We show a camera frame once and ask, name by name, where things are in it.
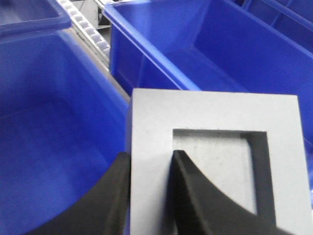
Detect gray square base block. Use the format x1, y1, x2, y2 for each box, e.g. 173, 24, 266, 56
126, 88, 313, 235

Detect blue neighbour bin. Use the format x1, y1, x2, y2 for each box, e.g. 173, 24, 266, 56
103, 0, 313, 157

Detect white roller conveyor strip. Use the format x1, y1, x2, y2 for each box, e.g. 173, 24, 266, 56
57, 0, 111, 67

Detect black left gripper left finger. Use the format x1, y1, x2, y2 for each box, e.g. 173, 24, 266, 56
28, 152, 131, 235

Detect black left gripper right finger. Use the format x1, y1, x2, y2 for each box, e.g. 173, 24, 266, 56
171, 150, 288, 235

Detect blue target bin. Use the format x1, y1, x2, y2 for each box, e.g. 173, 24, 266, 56
0, 0, 128, 235

